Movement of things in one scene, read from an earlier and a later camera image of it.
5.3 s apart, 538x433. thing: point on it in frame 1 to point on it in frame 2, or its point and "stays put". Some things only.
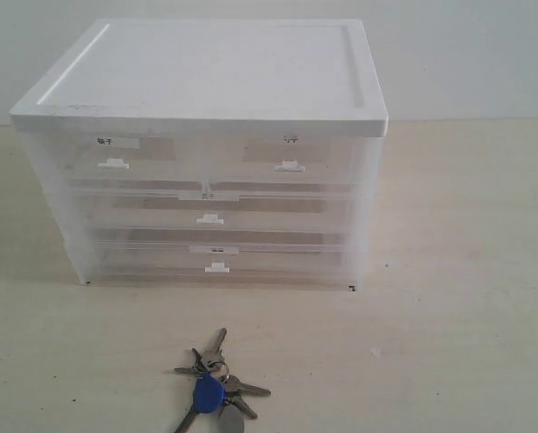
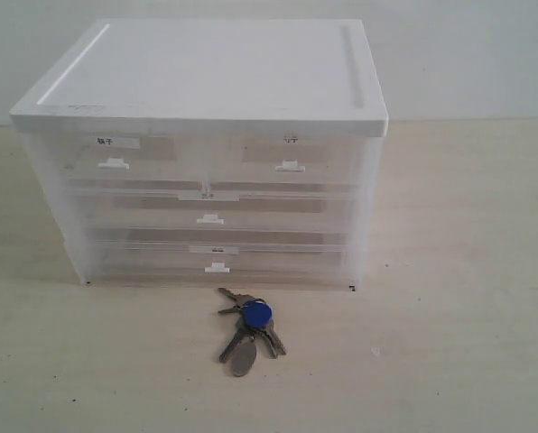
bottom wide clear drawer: [295, 263] stays put
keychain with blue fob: [215, 389] to [255, 319]
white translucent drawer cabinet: [211, 152] stays put
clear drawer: [132, 155] stays put
